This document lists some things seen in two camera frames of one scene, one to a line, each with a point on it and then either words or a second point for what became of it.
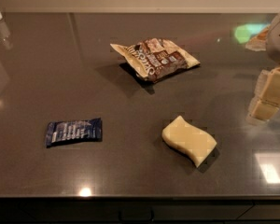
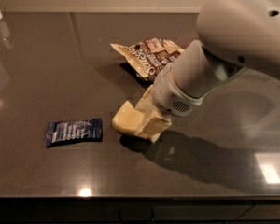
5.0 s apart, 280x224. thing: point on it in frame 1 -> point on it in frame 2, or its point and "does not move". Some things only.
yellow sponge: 181,135 -> 128,119
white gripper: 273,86 -> 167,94
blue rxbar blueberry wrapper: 89,129 does not move
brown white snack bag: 156,59 does not move
